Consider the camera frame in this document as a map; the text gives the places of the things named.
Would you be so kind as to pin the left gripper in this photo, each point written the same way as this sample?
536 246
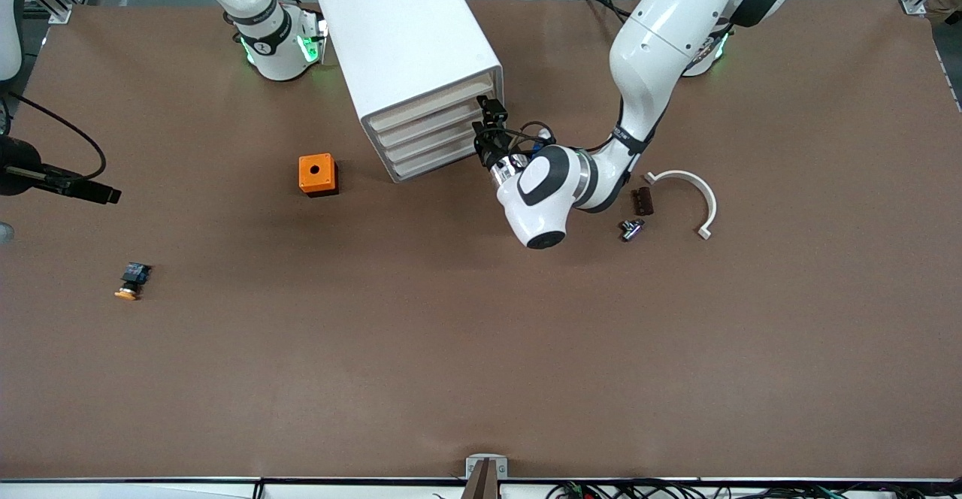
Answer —
494 155

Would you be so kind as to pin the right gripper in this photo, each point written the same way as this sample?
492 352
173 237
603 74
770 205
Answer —
19 168

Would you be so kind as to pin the white pull-out drawer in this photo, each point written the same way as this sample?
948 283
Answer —
436 121

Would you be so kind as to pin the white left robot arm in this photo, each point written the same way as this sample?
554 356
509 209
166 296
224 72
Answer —
661 40

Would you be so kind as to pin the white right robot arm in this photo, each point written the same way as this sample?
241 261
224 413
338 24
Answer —
274 48

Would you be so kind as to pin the yellow capped push button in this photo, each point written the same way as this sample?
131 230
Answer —
128 292

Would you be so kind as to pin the white drawer cabinet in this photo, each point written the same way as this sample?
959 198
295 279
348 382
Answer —
406 33

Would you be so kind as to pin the dark brown cylinder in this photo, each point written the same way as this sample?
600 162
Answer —
642 201

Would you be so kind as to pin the chrome metal fitting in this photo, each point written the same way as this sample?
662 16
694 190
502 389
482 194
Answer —
631 230

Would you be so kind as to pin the orange box with hole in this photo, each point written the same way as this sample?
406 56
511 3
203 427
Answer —
316 172

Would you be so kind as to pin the white semicircular pipe clamp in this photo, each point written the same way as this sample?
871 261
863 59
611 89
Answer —
710 202

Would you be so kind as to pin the grey metal table bracket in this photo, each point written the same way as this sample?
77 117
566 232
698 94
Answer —
500 467

